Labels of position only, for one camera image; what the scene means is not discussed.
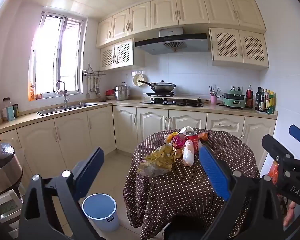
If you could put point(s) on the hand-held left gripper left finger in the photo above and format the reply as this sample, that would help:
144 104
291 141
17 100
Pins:
92 165

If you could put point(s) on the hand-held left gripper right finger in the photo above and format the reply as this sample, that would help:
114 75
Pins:
213 172

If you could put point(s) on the white plastic bag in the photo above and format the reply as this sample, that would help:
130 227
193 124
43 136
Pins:
188 156

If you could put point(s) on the red drink can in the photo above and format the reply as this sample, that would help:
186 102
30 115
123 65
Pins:
193 142

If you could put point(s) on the crushed orange drink can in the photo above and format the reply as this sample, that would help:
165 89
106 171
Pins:
204 136

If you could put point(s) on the pink wrapper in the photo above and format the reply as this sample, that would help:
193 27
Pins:
178 142

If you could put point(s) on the blue plastic waste bin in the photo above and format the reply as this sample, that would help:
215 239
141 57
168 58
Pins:
100 212

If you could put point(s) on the white tissue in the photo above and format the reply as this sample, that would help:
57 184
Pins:
187 129

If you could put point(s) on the small yellow wrapper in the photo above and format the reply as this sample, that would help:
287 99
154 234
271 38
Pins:
168 138

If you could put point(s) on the clear bag with crumbs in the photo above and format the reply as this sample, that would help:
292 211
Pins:
152 171

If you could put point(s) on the person's right hand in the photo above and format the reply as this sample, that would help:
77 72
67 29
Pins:
290 215

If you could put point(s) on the cream base cabinets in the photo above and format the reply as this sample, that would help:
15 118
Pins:
72 135

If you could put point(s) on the brown polka dot tablecloth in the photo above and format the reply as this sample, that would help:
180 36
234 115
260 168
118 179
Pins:
180 192

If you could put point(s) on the green yellow bottle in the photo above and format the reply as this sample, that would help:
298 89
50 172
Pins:
271 103

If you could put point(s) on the brown sauce bottle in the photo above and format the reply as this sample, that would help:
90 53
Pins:
263 102

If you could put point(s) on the steel sink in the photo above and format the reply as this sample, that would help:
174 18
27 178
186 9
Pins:
65 110

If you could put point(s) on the cola bottle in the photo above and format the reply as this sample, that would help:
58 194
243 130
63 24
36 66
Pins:
250 97

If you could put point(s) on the green electric grill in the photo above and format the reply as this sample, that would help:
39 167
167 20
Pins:
233 100

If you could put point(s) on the pink utensil holder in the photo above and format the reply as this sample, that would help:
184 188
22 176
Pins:
213 100

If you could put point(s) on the hanging skimmer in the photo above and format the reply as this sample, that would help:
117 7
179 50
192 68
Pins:
98 92

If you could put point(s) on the steel faucet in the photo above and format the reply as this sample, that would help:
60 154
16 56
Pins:
65 97

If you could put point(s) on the red bowl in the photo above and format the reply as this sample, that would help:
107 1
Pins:
110 93

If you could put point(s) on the hanging ladle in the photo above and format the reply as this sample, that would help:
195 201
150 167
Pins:
91 88

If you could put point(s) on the steel steamer pot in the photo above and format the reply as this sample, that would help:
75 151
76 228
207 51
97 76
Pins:
122 92

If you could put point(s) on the bundle of chopsticks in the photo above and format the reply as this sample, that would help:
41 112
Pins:
214 91

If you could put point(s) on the black gas stove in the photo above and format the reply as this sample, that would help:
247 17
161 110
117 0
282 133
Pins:
172 102

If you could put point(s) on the steel rice cooker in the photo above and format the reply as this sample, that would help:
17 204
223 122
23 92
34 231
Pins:
5 170

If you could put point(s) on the orange bottle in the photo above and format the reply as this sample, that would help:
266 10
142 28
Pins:
31 92

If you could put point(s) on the teal box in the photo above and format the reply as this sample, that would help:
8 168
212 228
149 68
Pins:
10 113

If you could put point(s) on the cream perforated round plate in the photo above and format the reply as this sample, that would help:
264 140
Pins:
137 77

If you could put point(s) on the black wok with lid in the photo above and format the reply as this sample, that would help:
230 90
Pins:
162 87

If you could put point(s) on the clear plastic jar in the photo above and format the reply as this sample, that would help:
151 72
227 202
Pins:
5 103

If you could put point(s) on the wide lattice door cabinet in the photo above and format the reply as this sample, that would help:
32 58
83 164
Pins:
237 46

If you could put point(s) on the small lattice door cabinet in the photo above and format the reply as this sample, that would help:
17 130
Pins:
122 53

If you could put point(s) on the kitchen window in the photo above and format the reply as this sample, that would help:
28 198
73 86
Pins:
52 55

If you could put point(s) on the range hood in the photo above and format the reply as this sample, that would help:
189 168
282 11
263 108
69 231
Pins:
172 42

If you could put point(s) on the wall utensil rack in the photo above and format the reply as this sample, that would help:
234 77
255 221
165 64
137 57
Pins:
93 74

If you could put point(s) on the cream upper wall cabinets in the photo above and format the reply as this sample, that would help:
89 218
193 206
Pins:
190 10

